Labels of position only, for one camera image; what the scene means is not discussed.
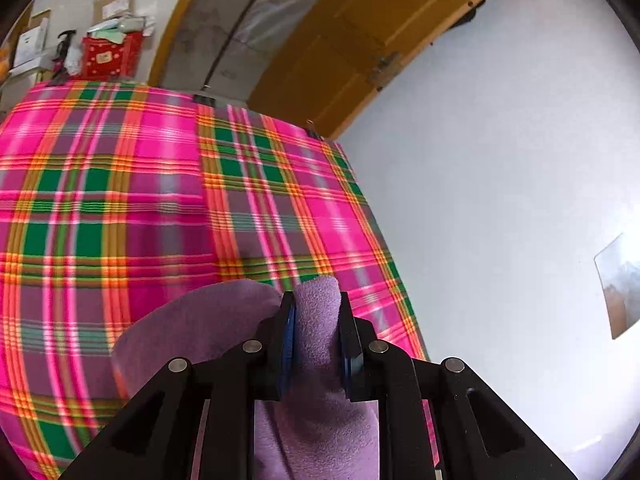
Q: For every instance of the dark hanging object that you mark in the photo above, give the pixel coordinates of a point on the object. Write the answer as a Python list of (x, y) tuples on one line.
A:
[(470, 14)]

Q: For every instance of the red gift box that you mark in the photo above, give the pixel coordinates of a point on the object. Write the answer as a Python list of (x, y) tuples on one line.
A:
[(107, 57)]

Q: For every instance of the white cardboard box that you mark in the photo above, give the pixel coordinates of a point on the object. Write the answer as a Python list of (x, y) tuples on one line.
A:
[(30, 45)]

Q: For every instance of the clear plastic door curtain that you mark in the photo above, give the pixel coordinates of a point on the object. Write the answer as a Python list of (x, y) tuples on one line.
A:
[(240, 10)]

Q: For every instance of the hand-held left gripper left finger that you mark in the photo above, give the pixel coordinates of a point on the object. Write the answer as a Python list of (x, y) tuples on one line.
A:
[(289, 340)]

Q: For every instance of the wooden door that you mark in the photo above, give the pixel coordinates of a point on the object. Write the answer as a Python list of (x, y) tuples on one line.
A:
[(350, 50)]

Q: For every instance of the purple fleece garment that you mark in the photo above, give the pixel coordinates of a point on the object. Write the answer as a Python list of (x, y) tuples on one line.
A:
[(315, 320)]

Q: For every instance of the pale wall poster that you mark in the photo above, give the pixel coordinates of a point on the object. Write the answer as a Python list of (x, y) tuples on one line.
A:
[(622, 285)]

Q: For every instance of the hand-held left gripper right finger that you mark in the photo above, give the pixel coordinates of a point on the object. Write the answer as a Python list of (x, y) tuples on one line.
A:
[(350, 370)]

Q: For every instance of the brown cardboard box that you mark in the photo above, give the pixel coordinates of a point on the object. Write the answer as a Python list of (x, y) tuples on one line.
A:
[(115, 5)]

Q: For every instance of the pink green plaid blanket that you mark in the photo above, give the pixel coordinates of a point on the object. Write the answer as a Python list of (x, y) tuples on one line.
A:
[(125, 210)]

